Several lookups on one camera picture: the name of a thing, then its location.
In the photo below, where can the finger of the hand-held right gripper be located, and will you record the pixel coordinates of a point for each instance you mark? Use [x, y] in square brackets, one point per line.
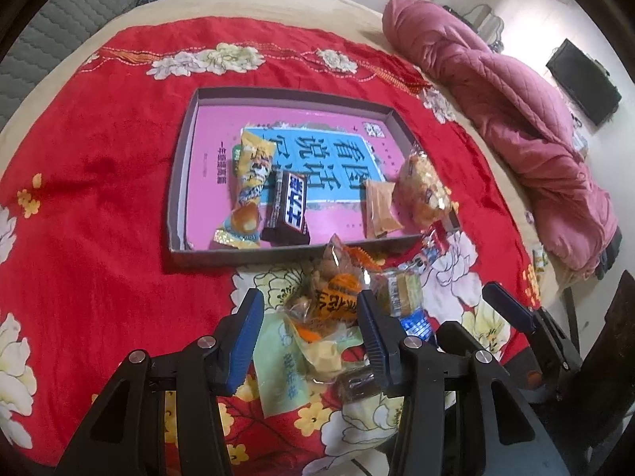
[511, 307]
[454, 337]

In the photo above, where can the pink quilt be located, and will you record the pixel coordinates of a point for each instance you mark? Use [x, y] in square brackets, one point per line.
[521, 124]

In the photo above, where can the shallow grey cardboard box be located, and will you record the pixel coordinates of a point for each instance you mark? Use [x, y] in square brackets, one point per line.
[248, 256]

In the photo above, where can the clear square cake packet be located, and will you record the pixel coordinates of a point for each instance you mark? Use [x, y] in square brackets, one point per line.
[402, 290]

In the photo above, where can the pale green snack packet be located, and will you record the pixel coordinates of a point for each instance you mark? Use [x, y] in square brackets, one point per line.
[283, 372]

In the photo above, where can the small brown candy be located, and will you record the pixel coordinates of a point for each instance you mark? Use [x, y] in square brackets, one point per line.
[354, 382]

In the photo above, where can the black bag on floor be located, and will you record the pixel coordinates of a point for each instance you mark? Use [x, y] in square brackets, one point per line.
[585, 84]

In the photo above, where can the red snack packet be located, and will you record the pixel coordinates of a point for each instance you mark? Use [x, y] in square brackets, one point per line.
[426, 255]

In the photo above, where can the yellow snack packet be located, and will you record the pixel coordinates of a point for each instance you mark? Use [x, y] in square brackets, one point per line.
[250, 178]

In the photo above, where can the grey quilted cushion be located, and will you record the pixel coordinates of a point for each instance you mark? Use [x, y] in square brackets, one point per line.
[64, 25]

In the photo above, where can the beige bedsheet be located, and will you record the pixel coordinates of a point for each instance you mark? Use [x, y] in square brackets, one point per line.
[297, 0]

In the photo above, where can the red floral blanket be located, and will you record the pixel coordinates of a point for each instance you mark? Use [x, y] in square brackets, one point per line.
[99, 158]

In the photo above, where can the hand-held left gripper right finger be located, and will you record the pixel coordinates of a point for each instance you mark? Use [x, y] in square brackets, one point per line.
[379, 347]

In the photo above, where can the brown chocolate bar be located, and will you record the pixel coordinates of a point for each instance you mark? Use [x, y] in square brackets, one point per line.
[287, 208]

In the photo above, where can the orange clear snack packet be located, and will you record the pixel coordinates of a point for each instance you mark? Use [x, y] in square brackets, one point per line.
[332, 297]

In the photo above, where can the tan wafer packet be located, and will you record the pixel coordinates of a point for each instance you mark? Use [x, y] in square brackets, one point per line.
[382, 208]

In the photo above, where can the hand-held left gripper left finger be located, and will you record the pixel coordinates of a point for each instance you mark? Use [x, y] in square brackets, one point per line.
[243, 347]

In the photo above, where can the blue cookie packet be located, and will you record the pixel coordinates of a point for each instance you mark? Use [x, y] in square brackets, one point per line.
[416, 325]

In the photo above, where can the clear bread packet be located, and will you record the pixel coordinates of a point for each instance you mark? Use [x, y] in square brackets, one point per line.
[421, 188]

